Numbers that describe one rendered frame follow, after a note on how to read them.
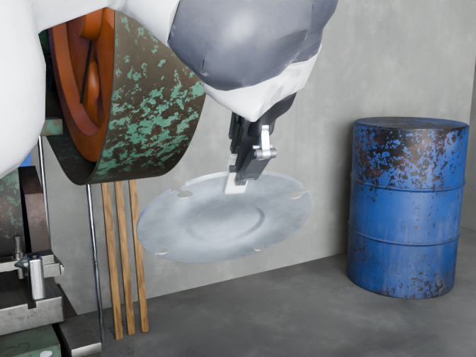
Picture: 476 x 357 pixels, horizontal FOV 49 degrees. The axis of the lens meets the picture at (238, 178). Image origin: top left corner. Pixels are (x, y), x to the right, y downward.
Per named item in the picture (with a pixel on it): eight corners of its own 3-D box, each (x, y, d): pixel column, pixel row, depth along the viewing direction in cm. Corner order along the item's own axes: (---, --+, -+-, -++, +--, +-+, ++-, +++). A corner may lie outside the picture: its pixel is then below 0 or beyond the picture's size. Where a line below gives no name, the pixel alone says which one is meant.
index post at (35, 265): (46, 297, 112) (42, 255, 110) (31, 300, 111) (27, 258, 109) (44, 292, 114) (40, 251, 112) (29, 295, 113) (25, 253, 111)
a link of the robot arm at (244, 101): (310, 6, 56) (297, 44, 61) (195, 3, 53) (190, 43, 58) (343, 92, 50) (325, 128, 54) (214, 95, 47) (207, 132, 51)
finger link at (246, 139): (274, 108, 63) (276, 117, 62) (256, 166, 71) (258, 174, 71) (242, 109, 62) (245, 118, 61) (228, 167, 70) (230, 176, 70)
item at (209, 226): (335, 222, 93) (334, 218, 93) (268, 148, 70) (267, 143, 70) (197, 276, 101) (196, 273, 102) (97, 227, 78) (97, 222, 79)
